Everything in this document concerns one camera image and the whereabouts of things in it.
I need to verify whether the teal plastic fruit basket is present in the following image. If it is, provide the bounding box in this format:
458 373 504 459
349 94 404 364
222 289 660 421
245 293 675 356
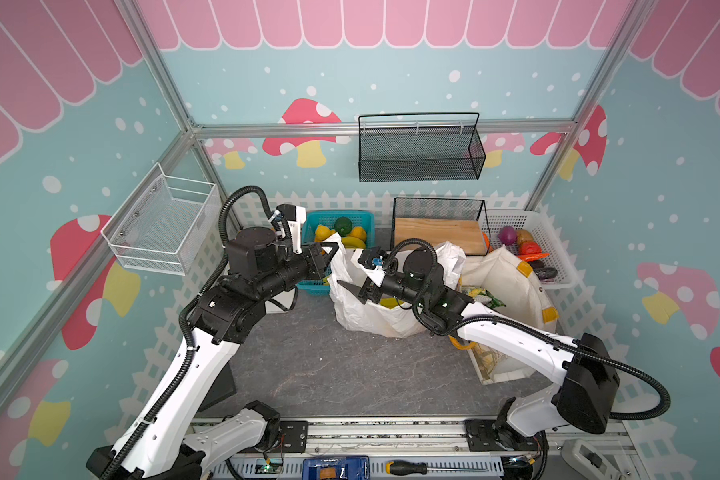
297 209 377 296

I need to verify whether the green avocado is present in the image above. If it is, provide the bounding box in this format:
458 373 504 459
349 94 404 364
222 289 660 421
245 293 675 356
334 216 353 237

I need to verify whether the white canvas tote bag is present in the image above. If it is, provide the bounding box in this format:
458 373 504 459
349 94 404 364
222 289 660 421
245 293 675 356
460 247 559 385

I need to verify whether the white wall wire basket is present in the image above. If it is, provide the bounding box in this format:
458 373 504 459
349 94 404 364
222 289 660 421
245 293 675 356
101 164 221 276

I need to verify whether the white plastic grocery bag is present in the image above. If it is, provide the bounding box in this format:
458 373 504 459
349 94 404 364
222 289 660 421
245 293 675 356
328 242 466 338

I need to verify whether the yellow lemon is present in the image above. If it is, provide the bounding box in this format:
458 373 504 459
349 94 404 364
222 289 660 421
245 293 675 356
315 224 333 242

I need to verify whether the black orange screwdriver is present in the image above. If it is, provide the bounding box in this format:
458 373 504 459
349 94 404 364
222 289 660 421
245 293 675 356
385 460 487 476

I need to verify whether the brown potato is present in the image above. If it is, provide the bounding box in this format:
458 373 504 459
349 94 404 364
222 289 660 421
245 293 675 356
516 229 534 245

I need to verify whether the green snack bag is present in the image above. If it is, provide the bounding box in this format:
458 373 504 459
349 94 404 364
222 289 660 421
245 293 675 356
461 285 506 309

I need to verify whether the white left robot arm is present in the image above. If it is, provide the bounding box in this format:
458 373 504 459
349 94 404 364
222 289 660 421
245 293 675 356
86 204 338 479

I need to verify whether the red pepper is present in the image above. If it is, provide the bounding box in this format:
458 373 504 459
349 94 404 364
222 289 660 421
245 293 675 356
518 241 543 254

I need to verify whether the dark eggplant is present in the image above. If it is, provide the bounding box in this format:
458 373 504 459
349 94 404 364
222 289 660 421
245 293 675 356
533 267 558 281

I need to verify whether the orange carrot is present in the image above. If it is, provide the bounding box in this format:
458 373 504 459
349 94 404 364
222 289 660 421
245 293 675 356
517 252 550 262

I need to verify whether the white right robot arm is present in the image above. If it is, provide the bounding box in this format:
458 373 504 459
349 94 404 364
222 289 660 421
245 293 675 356
331 239 671 450

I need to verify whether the black wall mesh basket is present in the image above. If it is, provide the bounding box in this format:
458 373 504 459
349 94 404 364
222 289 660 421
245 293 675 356
357 112 486 182

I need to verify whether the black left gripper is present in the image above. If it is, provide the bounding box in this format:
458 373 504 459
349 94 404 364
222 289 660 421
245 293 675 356
256 241 340 300

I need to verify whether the blue box on rail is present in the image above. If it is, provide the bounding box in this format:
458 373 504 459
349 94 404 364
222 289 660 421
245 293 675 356
301 456 371 480

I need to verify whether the purple onion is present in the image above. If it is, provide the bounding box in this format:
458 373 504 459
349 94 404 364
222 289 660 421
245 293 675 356
498 226 518 246

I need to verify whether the black mesh wooden shelf rack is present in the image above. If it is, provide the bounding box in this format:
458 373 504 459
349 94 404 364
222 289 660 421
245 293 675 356
390 197 491 256

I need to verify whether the white plastic vegetable basket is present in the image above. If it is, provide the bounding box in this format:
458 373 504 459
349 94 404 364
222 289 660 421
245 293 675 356
479 209 578 290

